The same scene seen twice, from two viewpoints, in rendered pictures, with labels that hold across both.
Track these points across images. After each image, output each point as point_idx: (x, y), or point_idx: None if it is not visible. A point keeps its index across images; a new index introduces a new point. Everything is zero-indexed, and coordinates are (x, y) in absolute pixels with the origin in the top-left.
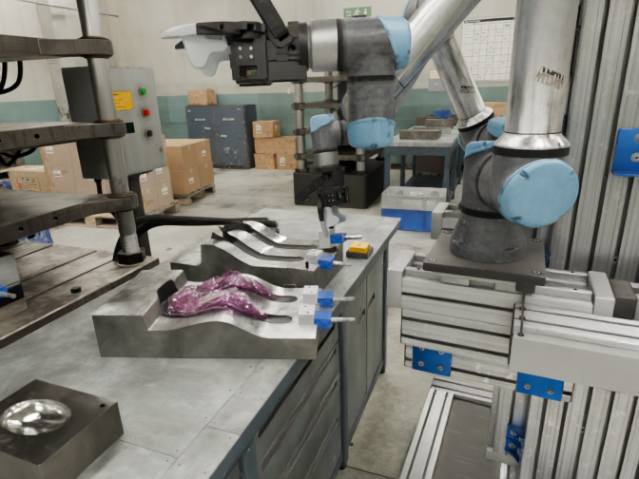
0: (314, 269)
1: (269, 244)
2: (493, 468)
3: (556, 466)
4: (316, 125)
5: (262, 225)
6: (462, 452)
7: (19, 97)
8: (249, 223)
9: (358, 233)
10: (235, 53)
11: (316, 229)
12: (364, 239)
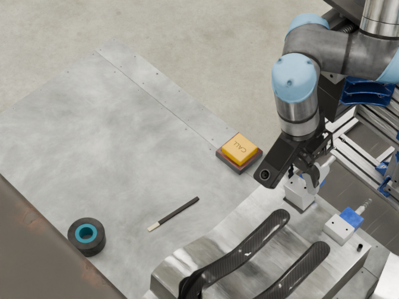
0: (368, 244)
1: (241, 264)
2: (389, 211)
3: None
4: (307, 91)
5: (184, 250)
6: (362, 224)
7: None
8: (180, 267)
9: (148, 118)
10: None
11: (89, 161)
12: (179, 121)
